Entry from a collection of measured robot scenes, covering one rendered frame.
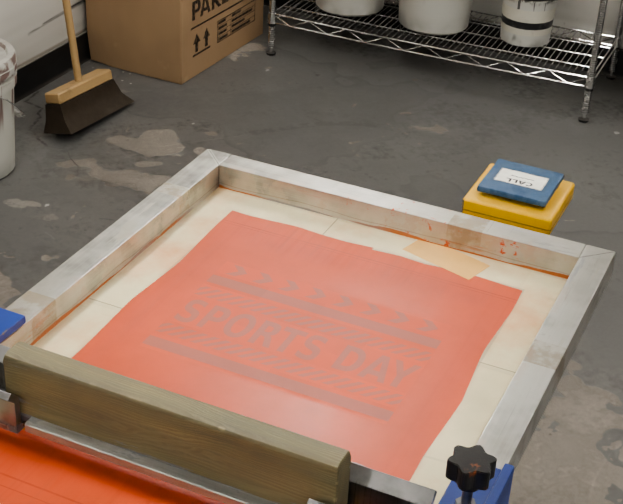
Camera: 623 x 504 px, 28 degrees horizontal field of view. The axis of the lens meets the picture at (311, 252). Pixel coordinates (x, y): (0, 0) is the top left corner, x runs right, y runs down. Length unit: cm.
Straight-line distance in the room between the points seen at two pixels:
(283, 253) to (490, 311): 28
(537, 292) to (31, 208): 234
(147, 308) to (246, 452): 39
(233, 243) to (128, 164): 233
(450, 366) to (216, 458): 36
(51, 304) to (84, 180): 241
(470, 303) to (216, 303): 31
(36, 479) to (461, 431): 43
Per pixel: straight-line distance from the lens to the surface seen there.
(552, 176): 183
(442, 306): 152
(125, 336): 145
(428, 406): 136
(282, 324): 147
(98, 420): 122
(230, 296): 151
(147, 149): 403
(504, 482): 119
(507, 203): 177
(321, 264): 158
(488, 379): 141
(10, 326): 140
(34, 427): 126
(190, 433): 117
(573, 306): 149
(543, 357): 140
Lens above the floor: 178
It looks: 31 degrees down
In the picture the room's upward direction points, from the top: 3 degrees clockwise
